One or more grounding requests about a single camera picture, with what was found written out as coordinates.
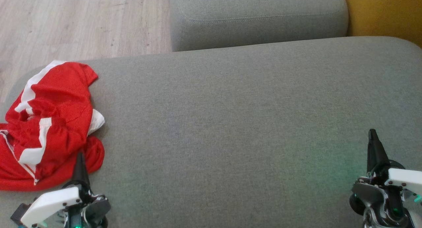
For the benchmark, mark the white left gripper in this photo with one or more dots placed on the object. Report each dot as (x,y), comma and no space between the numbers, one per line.
(52,201)

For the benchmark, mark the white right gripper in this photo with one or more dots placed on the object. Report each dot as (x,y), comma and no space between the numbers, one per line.
(395,195)

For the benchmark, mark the red white striped jersey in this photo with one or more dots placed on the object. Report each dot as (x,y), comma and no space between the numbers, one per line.
(19,168)

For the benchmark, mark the yellow cushion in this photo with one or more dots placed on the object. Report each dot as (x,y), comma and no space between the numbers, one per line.
(385,13)

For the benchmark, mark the grey fabric sofa seat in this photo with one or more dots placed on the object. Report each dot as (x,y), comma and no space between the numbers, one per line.
(230,129)

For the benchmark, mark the grey fabric sofa cushion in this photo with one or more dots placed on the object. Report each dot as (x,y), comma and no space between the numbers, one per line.
(257,20)

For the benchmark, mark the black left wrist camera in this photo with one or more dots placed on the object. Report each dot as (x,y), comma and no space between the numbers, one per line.
(20,213)

